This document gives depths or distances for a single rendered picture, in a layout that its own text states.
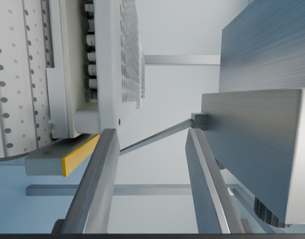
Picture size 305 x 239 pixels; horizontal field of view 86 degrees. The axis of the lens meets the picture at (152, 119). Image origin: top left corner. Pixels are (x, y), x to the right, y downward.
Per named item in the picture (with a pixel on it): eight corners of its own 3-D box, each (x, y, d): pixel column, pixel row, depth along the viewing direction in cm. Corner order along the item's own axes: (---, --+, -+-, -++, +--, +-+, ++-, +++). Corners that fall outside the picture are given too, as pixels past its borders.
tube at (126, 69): (73, 65, 21) (130, 66, 21) (73, 75, 21) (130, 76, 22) (68, 63, 20) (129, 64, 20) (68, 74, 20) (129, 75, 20)
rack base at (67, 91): (105, 10, 38) (115, 10, 38) (109, 114, 42) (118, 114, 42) (27, -138, 14) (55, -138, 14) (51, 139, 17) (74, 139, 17)
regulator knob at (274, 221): (267, 231, 15) (315, 231, 15) (270, 206, 15) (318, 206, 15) (246, 206, 18) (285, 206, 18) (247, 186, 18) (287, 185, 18)
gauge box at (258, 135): (283, 227, 12) (537, 225, 13) (301, 87, 11) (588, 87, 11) (199, 144, 34) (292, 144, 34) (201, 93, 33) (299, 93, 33)
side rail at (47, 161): (25, 176, 13) (63, 176, 14) (22, 157, 13) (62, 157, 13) (139, 104, 144) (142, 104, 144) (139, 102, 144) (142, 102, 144)
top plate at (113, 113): (126, 10, 38) (135, 10, 38) (128, 114, 42) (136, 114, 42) (85, -138, 14) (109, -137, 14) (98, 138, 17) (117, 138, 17)
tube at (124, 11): (69, 7, 20) (130, 8, 20) (70, 18, 20) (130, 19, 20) (64, 0, 19) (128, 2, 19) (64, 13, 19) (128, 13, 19)
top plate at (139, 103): (134, 109, 58) (140, 109, 58) (133, 35, 54) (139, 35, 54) (139, 105, 82) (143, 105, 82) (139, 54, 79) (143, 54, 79)
